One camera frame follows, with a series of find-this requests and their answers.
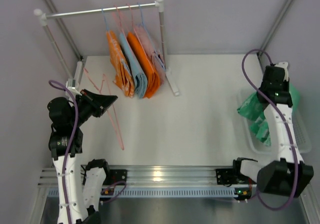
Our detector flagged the pale pink trousers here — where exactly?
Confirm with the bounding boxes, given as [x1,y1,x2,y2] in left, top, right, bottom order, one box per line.
[133,24,166,85]

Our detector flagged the blue wire hanger left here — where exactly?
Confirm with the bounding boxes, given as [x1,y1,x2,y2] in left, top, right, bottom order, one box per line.
[101,8,110,33]

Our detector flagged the white metal clothes rack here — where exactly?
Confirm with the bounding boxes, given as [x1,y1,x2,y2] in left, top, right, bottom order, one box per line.
[33,0,180,96]

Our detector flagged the light blue slotted cable duct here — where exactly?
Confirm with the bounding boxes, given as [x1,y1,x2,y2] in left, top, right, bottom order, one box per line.
[46,186,241,198]

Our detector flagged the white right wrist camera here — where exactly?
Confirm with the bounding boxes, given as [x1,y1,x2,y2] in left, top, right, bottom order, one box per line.
[275,62,290,82]

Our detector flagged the pink wire hanger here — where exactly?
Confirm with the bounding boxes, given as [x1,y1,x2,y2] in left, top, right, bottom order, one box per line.
[113,5,126,36]
[84,68,125,151]
[127,4,136,33]

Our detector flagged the aluminium corner frame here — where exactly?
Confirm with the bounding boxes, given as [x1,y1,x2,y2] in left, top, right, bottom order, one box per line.
[42,0,83,60]
[257,0,303,59]

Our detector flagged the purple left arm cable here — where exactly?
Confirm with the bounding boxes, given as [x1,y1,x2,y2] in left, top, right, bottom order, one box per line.
[48,80,127,224]

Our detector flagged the orange white patterned trousers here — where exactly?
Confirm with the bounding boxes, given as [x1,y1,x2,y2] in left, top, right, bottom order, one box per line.
[105,30,135,98]

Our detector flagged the aluminium mounting rail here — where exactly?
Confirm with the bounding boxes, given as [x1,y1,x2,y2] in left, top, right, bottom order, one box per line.
[37,165,258,188]

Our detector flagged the blue wire hanger right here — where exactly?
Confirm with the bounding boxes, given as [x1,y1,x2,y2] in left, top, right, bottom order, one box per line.
[137,2,166,70]

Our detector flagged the white plastic mesh basket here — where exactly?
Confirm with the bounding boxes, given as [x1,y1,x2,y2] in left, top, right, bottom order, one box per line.
[236,85,313,155]

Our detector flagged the aluminium corner frame left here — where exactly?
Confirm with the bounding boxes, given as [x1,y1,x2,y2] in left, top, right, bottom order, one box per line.
[42,0,83,60]

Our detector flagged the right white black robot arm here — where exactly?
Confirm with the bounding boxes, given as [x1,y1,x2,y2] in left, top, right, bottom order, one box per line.
[237,62,314,198]

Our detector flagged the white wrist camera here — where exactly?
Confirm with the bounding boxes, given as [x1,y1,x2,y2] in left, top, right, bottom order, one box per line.
[65,78,80,95]
[275,62,290,82]

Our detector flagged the aluminium corner frame right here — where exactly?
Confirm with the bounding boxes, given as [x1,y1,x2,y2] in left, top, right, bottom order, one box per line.
[257,0,303,59]

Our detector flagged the green white tie-dye trousers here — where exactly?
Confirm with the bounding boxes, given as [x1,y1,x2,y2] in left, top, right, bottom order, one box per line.
[236,82,302,147]

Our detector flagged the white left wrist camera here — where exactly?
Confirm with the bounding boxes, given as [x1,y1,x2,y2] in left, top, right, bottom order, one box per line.
[65,78,80,95]

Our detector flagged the blue wire hanger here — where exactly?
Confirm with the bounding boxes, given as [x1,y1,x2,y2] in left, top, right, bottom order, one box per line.
[137,2,166,70]
[101,8,110,33]

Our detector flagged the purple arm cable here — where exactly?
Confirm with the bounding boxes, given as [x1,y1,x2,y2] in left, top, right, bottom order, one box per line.
[48,80,127,224]
[241,49,300,211]

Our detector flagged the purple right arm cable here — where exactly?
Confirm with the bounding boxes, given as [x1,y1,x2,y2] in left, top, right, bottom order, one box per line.
[241,49,300,211]

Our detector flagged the light blue trousers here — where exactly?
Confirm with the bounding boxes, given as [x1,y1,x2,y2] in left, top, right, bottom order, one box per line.
[119,33,148,99]

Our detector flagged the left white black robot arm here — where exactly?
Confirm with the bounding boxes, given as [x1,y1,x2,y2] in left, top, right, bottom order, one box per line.
[47,89,117,223]

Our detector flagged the plain orange trousers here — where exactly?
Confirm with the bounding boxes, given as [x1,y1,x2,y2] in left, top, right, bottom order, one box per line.
[127,32,161,98]

